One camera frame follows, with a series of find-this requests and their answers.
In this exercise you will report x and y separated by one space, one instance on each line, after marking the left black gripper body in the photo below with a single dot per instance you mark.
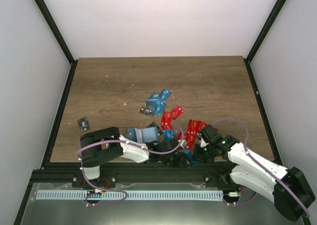
176 162

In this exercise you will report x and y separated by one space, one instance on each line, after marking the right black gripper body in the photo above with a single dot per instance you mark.
205 155

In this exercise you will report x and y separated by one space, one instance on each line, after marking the blue card with grey stripe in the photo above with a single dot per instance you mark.
191 157

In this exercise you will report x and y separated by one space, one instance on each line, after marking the teal leather card holder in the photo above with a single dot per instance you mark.
144 135

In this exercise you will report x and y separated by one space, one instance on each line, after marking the black card pile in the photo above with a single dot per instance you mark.
83 124

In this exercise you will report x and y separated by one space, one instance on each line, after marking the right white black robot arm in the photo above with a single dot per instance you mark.
287 189

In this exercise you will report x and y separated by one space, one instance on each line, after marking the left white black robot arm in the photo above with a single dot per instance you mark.
138 145

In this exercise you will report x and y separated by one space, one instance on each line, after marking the red VIP card far right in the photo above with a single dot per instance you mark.
189 137

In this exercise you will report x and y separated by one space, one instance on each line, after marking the blue card centre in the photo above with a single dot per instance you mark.
169 134

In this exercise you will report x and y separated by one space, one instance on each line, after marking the black card near holder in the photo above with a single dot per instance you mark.
159 130

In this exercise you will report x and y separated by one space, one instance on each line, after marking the red VIP card centre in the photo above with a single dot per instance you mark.
166 121

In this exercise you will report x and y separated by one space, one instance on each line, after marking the blue card lower pile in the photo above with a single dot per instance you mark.
159 107

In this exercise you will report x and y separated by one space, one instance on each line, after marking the grey metal tray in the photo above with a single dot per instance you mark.
251 209

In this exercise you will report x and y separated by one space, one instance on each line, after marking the black aluminium front rail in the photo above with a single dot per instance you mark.
211 175

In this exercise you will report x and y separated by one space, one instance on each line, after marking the light blue slotted cable duct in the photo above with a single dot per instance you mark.
133 195

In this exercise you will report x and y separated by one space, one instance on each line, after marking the right black frame post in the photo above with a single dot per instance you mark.
275 11

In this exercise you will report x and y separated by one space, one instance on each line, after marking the black frame post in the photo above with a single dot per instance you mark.
275 11
54 29

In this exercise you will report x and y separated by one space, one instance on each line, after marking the left black frame post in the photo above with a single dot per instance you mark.
54 29

